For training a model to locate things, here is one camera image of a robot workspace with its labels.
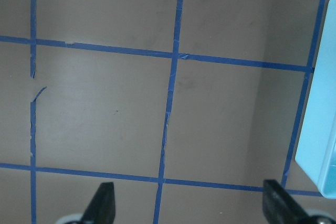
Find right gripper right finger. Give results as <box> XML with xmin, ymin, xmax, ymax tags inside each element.
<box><xmin>262</xmin><ymin>179</ymin><xmax>310</xmax><ymax>224</ymax></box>

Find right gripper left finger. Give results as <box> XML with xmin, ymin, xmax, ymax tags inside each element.
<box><xmin>81</xmin><ymin>182</ymin><xmax>116</xmax><ymax>224</ymax></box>

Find light blue plastic bin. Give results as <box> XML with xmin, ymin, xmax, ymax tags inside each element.
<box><xmin>295</xmin><ymin>0</ymin><xmax>335</xmax><ymax>199</ymax></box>

